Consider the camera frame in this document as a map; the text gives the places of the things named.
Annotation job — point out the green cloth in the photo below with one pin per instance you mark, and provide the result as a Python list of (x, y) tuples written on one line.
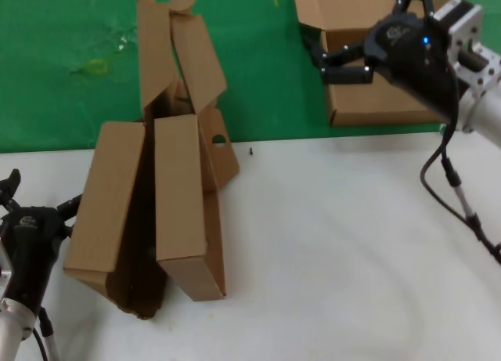
[(58, 114)]

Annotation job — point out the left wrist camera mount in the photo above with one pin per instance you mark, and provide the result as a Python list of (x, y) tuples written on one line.
[(4, 267)]

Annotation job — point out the large open cardboard carton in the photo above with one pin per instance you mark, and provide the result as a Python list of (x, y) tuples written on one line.
[(156, 55)]

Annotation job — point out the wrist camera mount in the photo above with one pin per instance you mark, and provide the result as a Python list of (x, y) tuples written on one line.
[(469, 24), (4, 267)]

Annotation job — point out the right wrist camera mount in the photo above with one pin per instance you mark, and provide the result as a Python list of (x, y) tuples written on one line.
[(469, 24)]

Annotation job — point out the white tape scrap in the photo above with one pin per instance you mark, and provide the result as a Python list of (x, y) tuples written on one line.
[(122, 44)]

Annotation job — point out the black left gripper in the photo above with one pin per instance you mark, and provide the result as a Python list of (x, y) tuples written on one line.
[(35, 239)]

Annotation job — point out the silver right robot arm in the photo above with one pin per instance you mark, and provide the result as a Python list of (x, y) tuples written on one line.
[(485, 110)]

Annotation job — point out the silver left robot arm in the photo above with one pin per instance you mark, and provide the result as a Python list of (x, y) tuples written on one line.
[(11, 333)]

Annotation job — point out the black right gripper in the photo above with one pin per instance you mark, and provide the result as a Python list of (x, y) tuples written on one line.
[(415, 59)]

